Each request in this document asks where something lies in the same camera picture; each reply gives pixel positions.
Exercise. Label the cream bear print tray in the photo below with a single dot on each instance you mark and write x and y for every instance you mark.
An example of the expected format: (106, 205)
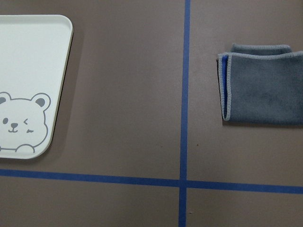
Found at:
(34, 51)

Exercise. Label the grey folded cloth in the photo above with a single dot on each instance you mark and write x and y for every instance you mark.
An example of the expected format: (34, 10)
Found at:
(261, 84)

